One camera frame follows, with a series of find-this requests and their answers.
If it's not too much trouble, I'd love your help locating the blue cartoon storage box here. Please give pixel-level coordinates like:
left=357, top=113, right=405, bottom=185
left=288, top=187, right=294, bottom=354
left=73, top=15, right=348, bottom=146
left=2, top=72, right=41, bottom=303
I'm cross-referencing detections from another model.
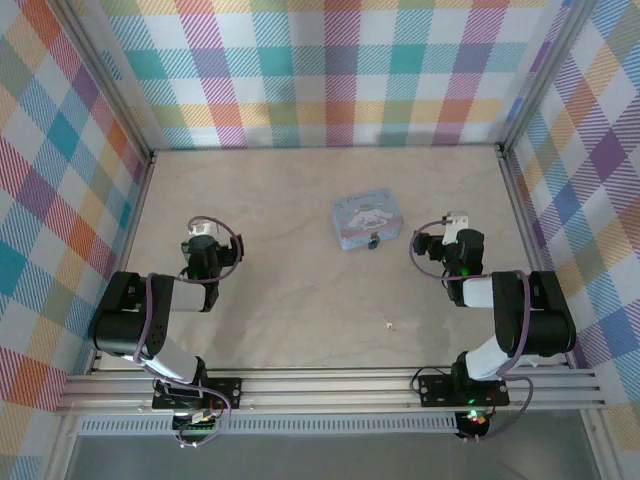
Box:
left=330, top=187, right=405, bottom=252

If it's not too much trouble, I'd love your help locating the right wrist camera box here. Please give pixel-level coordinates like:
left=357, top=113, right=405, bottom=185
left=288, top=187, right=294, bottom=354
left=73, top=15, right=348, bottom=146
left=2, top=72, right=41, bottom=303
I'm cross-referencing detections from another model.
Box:
left=443, top=210, right=471, bottom=244

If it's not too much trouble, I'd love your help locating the aluminium table side rail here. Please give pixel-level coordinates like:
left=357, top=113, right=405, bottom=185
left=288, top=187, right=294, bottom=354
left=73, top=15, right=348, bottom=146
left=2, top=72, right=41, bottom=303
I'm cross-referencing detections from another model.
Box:
left=87, top=149, right=159, bottom=376
left=497, top=144, right=576, bottom=370

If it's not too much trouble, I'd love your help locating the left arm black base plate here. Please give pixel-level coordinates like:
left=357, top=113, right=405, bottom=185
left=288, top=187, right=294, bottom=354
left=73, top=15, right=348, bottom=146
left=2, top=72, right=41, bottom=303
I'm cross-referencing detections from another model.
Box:
left=151, top=377, right=244, bottom=411

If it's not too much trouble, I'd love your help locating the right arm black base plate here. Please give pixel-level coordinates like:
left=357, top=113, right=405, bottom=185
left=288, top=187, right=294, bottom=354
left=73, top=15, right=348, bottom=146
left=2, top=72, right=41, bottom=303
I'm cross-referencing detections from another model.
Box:
left=418, top=372, right=511, bottom=407

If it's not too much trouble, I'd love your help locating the aluminium mounting rail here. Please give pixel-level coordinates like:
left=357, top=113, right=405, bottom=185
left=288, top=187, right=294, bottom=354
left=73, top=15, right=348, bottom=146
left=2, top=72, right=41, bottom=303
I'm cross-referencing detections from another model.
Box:
left=54, top=367, right=606, bottom=416

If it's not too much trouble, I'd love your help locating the aluminium frame post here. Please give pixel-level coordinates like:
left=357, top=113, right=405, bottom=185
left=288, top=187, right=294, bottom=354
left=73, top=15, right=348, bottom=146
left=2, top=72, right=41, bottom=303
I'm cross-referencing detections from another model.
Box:
left=54, top=0, right=159, bottom=161
left=497, top=0, right=596, bottom=151

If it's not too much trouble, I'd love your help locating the grey slotted cable duct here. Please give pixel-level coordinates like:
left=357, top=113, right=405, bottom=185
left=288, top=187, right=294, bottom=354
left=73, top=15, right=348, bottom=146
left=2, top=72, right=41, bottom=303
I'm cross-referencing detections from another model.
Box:
left=77, top=417, right=461, bottom=436

